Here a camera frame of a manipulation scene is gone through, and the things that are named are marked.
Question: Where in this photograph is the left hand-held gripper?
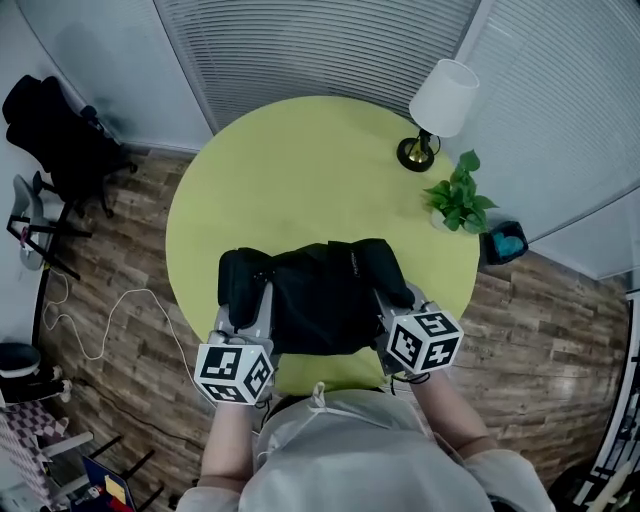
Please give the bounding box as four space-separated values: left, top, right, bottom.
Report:
193 281 276 406

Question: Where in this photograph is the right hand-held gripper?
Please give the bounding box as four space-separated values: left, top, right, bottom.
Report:
373 281 465 386

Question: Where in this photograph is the black garment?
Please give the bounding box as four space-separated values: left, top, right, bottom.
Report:
217 237 417 357

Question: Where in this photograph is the person's left forearm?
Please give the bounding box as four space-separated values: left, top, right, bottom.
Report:
198 398 266 489

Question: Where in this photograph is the person's right forearm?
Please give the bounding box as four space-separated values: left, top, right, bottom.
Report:
410 368 494 454

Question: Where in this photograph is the green potted plant white pot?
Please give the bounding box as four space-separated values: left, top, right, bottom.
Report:
422 149 500 236

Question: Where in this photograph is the black trash bin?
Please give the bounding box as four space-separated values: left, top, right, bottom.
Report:
481 220 530 267

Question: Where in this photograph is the person's white top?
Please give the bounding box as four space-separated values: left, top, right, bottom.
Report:
175 381 551 512

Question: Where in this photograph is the round table yellow-green cloth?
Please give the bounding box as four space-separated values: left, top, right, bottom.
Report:
165 95 482 397

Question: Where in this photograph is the table lamp white shade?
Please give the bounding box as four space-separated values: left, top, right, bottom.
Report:
395 58 481 174

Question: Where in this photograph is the blue chair with papers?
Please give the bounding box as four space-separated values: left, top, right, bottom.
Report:
74 433 167 512

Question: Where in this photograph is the grey round stool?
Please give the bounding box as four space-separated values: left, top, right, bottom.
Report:
0 341 42 380

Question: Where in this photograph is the white metal shelf rack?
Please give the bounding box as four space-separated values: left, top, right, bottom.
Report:
549 293 640 512

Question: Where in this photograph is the checkered cloth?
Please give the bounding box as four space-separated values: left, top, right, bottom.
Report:
0 399 70 497

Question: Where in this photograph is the black office chair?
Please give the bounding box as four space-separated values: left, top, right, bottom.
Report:
1 74 139 220

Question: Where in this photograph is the beige wooden board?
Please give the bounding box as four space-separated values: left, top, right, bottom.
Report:
587 459 636 510

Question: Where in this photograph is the white cable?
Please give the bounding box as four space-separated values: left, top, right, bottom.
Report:
41 271 200 382

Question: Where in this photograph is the black cable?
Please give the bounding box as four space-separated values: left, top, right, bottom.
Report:
72 377 214 449

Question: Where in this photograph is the grey folding chair black frame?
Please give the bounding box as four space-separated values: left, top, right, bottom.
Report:
6 173 95 282

